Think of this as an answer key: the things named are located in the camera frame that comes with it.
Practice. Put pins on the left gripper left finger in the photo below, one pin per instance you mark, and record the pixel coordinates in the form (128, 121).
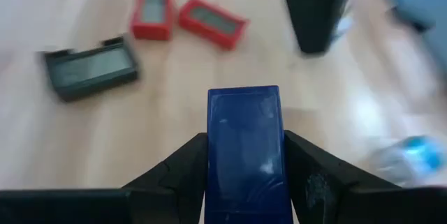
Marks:
(178, 182)

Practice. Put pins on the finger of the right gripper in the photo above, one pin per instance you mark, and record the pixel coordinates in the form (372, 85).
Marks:
(300, 4)
(337, 4)

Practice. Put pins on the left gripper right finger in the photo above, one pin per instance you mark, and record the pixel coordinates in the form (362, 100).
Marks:
(314, 182)

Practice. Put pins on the dark blue rectangular box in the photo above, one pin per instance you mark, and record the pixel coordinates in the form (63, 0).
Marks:
(246, 154)

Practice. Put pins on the red box with window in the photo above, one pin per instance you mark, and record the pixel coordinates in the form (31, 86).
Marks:
(152, 13)
(213, 23)

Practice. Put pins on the white and light-blue charger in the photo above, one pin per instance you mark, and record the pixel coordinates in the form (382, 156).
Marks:
(408, 161)

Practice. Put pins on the black box with window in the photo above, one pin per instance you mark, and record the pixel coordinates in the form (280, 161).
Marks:
(91, 68)

